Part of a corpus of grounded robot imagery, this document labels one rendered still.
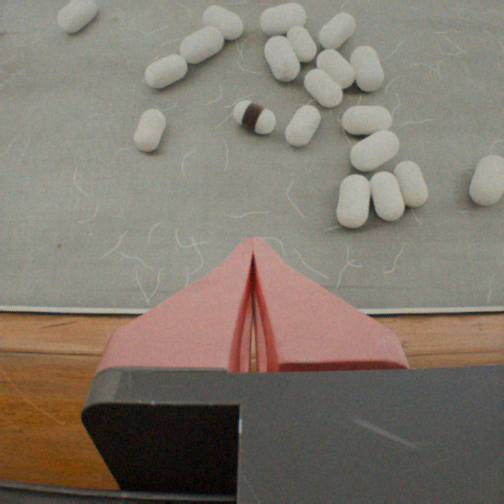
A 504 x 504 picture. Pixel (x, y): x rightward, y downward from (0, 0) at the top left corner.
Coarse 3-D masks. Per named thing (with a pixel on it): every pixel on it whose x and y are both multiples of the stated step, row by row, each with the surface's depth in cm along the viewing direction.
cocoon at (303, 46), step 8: (288, 32) 28; (296, 32) 27; (304, 32) 27; (288, 40) 28; (296, 40) 27; (304, 40) 27; (312, 40) 27; (296, 48) 27; (304, 48) 27; (312, 48) 27; (296, 56) 27; (304, 56) 27; (312, 56) 27
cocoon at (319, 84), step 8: (312, 72) 26; (320, 72) 26; (304, 80) 27; (312, 80) 26; (320, 80) 26; (328, 80) 26; (312, 88) 26; (320, 88) 26; (328, 88) 26; (336, 88) 26; (320, 96) 26; (328, 96) 26; (336, 96) 26; (328, 104) 26; (336, 104) 26
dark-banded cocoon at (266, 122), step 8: (240, 104) 25; (248, 104) 25; (240, 112) 25; (264, 112) 25; (240, 120) 26; (264, 120) 25; (272, 120) 25; (256, 128) 26; (264, 128) 26; (272, 128) 26
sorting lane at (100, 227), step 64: (0, 0) 30; (64, 0) 30; (128, 0) 30; (192, 0) 30; (256, 0) 30; (320, 0) 30; (384, 0) 30; (448, 0) 30; (0, 64) 29; (64, 64) 28; (128, 64) 28; (192, 64) 28; (256, 64) 28; (384, 64) 28; (448, 64) 29; (0, 128) 27; (64, 128) 27; (128, 128) 27; (192, 128) 27; (320, 128) 27; (448, 128) 27; (0, 192) 26; (64, 192) 26; (128, 192) 26; (192, 192) 26; (256, 192) 26; (320, 192) 26; (448, 192) 26; (0, 256) 25; (64, 256) 25; (128, 256) 25; (192, 256) 25; (320, 256) 25; (384, 256) 25; (448, 256) 25
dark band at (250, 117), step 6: (252, 102) 26; (246, 108) 25; (252, 108) 25; (258, 108) 25; (264, 108) 25; (246, 114) 25; (252, 114) 25; (258, 114) 25; (246, 120) 26; (252, 120) 25; (246, 126) 26; (252, 126) 26
